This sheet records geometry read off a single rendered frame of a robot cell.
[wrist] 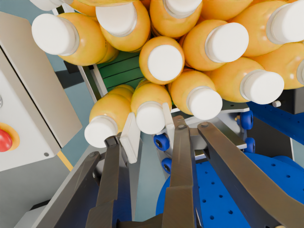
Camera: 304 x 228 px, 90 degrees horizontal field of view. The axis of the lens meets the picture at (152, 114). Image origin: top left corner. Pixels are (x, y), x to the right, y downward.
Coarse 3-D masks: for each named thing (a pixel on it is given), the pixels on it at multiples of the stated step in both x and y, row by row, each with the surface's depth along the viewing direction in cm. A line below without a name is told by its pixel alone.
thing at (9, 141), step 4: (0, 132) 19; (4, 132) 19; (0, 136) 19; (4, 136) 19; (8, 136) 20; (0, 140) 19; (4, 140) 19; (8, 140) 20; (0, 144) 20; (4, 144) 20; (8, 144) 20; (0, 148) 20; (4, 148) 20; (8, 148) 20
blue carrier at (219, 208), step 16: (256, 160) 32; (272, 160) 31; (208, 176) 32; (272, 176) 28; (288, 176) 27; (160, 192) 32; (208, 192) 29; (224, 192) 28; (288, 192) 25; (160, 208) 29; (208, 208) 26; (224, 208) 25; (208, 224) 24; (224, 224) 23; (240, 224) 23
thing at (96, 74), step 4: (64, 4) 32; (64, 8) 33; (68, 8) 32; (72, 8) 32; (96, 68) 37; (92, 72) 37; (96, 72) 37; (96, 76) 37; (100, 76) 37; (96, 80) 38; (100, 80) 38; (96, 84) 38; (100, 84) 38; (100, 88) 39; (104, 88) 38; (100, 92) 39; (104, 92) 39
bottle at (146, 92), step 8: (144, 80) 31; (136, 88) 28; (144, 88) 24; (152, 88) 23; (160, 88) 24; (136, 96) 23; (144, 96) 22; (152, 96) 22; (160, 96) 22; (168, 96) 24; (136, 104) 22; (144, 104) 21; (160, 104) 21; (168, 104) 23; (136, 112) 22
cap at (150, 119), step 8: (152, 104) 20; (144, 112) 19; (152, 112) 19; (160, 112) 19; (136, 120) 19; (144, 120) 19; (152, 120) 19; (160, 120) 19; (144, 128) 20; (152, 128) 20; (160, 128) 20
